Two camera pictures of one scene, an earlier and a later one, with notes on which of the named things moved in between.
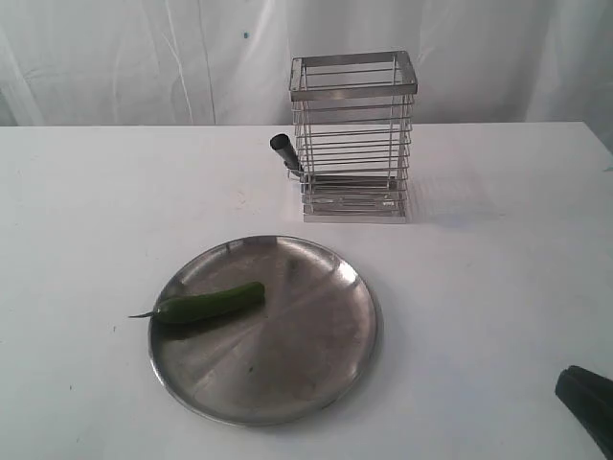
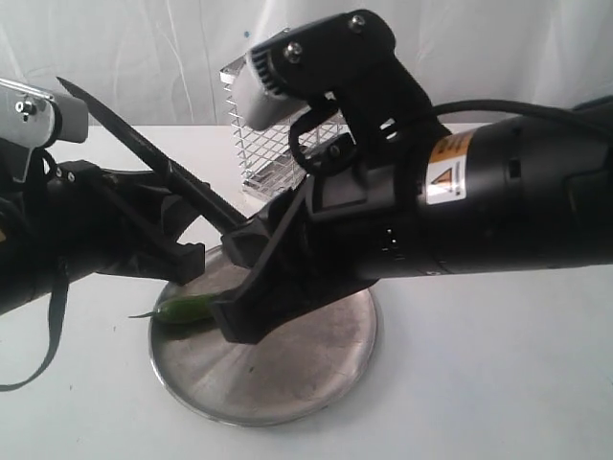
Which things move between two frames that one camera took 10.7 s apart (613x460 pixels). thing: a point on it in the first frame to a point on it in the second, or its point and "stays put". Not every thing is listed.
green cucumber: [200, 306] stays put
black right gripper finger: [589, 396] to [387, 205]
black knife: [284, 148] to [160, 160]
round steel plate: [278, 362] stays put
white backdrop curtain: [66, 63] stays put
